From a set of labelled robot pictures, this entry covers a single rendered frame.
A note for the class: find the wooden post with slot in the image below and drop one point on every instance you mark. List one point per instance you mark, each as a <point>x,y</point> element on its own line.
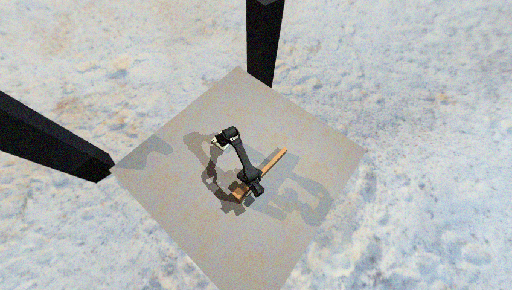
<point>238,195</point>

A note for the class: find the brown wooden rail with steel hooks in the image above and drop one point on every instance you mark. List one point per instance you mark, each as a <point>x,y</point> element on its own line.
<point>277,157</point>

